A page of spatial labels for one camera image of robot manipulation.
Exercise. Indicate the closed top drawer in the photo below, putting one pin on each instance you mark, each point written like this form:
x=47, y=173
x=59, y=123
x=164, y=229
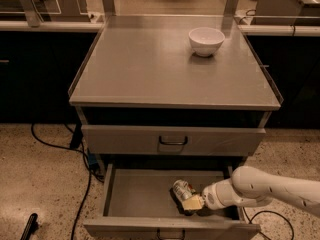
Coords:
x=159, y=140

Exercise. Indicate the open middle drawer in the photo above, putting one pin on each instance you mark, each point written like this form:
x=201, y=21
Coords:
x=138, y=204

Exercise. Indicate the white ceramic bowl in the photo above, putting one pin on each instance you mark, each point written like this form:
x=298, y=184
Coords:
x=205, y=41

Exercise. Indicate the grey metal drawer cabinet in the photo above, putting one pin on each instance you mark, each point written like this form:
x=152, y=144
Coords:
x=142, y=71

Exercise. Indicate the crushed 7up can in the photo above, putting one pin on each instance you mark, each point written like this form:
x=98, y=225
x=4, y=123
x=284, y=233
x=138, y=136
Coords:
x=183, y=190

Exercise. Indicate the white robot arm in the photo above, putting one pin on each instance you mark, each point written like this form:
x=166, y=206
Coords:
x=251, y=187

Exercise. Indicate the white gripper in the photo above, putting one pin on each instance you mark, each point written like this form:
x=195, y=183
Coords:
x=210, y=196

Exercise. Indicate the black cylindrical floor object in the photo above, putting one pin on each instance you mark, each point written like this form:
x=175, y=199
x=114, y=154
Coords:
x=30, y=227

